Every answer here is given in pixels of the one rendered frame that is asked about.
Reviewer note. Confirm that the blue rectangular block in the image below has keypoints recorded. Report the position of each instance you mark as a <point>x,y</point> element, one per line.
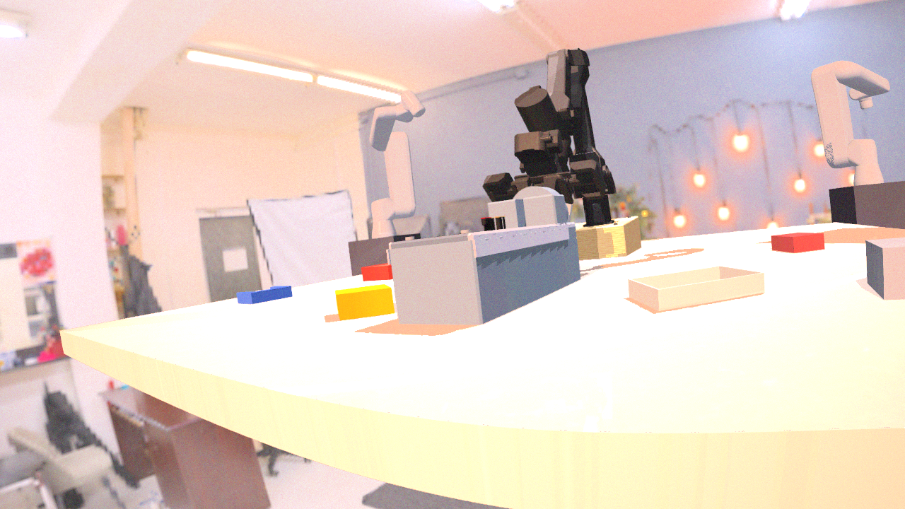
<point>274,293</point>

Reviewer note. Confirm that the red rectangular block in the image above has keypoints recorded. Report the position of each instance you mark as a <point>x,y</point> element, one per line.
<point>798,242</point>
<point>378,272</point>

